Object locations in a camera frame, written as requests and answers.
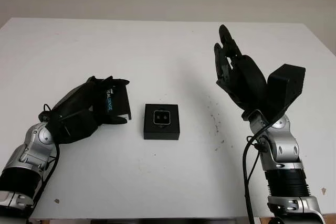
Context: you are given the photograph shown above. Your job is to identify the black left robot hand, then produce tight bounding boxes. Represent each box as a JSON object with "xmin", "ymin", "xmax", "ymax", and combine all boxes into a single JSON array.
[{"xmin": 38, "ymin": 76, "xmax": 131, "ymax": 125}]

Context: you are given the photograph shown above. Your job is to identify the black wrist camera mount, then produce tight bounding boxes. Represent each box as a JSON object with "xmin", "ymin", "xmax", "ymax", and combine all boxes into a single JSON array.
[
  {"xmin": 258, "ymin": 63, "xmax": 307, "ymax": 126},
  {"xmin": 51, "ymin": 110, "xmax": 100, "ymax": 145}
]

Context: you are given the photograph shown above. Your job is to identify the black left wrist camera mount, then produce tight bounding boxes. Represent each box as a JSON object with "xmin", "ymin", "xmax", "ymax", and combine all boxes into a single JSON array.
[{"xmin": 51, "ymin": 110, "xmax": 100, "ymax": 145}]

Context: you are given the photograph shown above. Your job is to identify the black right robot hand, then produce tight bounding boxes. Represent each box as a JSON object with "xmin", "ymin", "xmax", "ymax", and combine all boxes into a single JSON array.
[{"xmin": 214, "ymin": 24, "xmax": 269, "ymax": 116}]

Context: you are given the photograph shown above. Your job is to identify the black camera box base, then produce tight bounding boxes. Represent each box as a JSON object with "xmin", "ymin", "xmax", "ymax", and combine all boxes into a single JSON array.
[{"xmin": 143, "ymin": 103, "xmax": 181, "ymax": 141}]

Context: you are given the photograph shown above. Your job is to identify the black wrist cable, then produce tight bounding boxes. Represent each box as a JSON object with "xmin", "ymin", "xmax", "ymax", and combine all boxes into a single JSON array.
[
  {"xmin": 28, "ymin": 103, "xmax": 61, "ymax": 218},
  {"xmin": 243, "ymin": 121, "xmax": 271, "ymax": 224}
]

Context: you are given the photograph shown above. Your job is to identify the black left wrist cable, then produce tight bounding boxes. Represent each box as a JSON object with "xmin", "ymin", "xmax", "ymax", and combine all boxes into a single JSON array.
[{"xmin": 28, "ymin": 103, "xmax": 61, "ymax": 218}]

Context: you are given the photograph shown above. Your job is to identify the black printed box lid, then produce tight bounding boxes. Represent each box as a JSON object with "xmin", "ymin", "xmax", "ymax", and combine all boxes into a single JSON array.
[{"xmin": 101, "ymin": 79, "xmax": 133, "ymax": 120}]

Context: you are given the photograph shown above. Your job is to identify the small silver camera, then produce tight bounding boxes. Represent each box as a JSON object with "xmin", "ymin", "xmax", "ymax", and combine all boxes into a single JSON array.
[{"xmin": 153, "ymin": 110, "xmax": 171, "ymax": 127}]

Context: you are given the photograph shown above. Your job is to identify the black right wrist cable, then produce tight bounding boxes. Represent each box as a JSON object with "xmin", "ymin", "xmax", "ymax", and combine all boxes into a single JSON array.
[{"xmin": 243, "ymin": 121, "xmax": 271, "ymax": 224}]

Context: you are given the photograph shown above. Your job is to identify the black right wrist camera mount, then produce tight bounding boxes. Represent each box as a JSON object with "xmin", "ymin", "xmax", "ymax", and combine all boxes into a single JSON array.
[{"xmin": 258, "ymin": 63, "xmax": 307, "ymax": 126}]

